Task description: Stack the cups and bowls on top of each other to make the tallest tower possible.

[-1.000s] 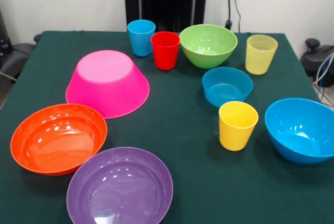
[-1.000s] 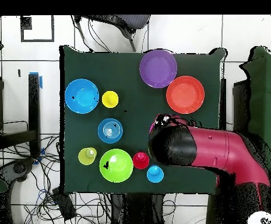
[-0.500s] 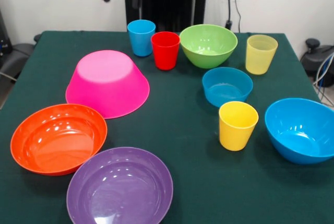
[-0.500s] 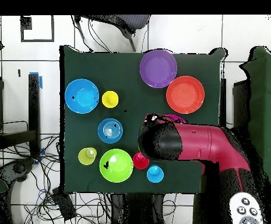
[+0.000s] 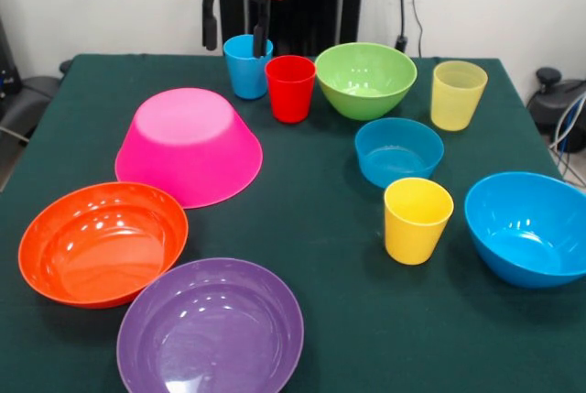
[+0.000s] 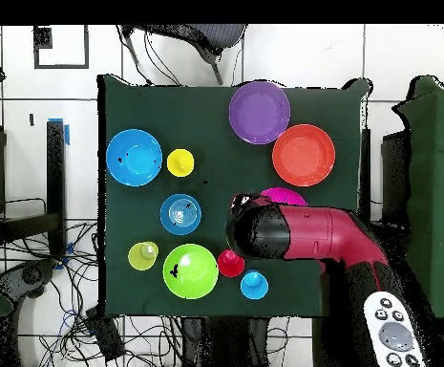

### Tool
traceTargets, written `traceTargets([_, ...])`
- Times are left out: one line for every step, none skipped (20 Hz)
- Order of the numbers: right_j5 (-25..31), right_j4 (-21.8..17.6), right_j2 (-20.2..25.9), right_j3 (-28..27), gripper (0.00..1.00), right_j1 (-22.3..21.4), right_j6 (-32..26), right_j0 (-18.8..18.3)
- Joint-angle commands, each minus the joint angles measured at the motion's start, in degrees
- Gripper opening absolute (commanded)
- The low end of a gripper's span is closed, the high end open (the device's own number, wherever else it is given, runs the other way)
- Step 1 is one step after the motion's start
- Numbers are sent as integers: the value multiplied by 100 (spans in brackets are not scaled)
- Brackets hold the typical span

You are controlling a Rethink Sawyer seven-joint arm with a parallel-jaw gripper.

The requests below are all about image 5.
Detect blue plastic cup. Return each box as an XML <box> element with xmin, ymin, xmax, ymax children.
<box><xmin>222</xmin><ymin>34</ymin><xmax>275</xmax><ymax>101</ymax></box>

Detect pink plastic bowl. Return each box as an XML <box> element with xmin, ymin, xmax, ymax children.
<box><xmin>114</xmin><ymin>87</ymin><xmax>265</xmax><ymax>210</ymax></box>

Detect orange plastic bowl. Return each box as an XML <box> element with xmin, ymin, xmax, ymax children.
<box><xmin>17</xmin><ymin>181</ymin><xmax>190</xmax><ymax>310</ymax></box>

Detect red plastic cup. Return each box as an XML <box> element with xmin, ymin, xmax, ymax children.
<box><xmin>264</xmin><ymin>54</ymin><xmax>318</xmax><ymax>125</ymax></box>

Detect green plastic bowl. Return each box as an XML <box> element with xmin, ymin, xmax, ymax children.
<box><xmin>314</xmin><ymin>41</ymin><xmax>418</xmax><ymax>122</ymax></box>

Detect dark green table cloth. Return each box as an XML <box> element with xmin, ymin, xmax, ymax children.
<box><xmin>0</xmin><ymin>54</ymin><xmax>586</xmax><ymax>393</ymax></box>

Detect small dark blue bowl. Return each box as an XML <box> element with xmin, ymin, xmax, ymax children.
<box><xmin>353</xmin><ymin>117</ymin><xmax>446</xmax><ymax>190</ymax></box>

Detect black floor device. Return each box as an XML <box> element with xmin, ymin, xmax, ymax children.
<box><xmin>526</xmin><ymin>67</ymin><xmax>586</xmax><ymax>154</ymax></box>
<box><xmin>0</xmin><ymin>15</ymin><xmax>74</xmax><ymax>142</ymax></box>

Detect translucent yellow-green plastic cup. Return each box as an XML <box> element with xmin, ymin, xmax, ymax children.
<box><xmin>429</xmin><ymin>60</ymin><xmax>489</xmax><ymax>132</ymax></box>

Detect yellow plastic cup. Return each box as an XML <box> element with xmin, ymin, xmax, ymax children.
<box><xmin>383</xmin><ymin>176</ymin><xmax>455</xmax><ymax>267</ymax></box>

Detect purple plastic bowl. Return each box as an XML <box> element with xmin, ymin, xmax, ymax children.
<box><xmin>115</xmin><ymin>257</ymin><xmax>305</xmax><ymax>393</ymax></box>

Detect large light blue bowl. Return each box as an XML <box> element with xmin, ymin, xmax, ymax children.
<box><xmin>463</xmin><ymin>170</ymin><xmax>586</xmax><ymax>289</ymax></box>

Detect bundle of blue white cables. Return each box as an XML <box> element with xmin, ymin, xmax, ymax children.
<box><xmin>548</xmin><ymin>90</ymin><xmax>586</xmax><ymax>186</ymax></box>

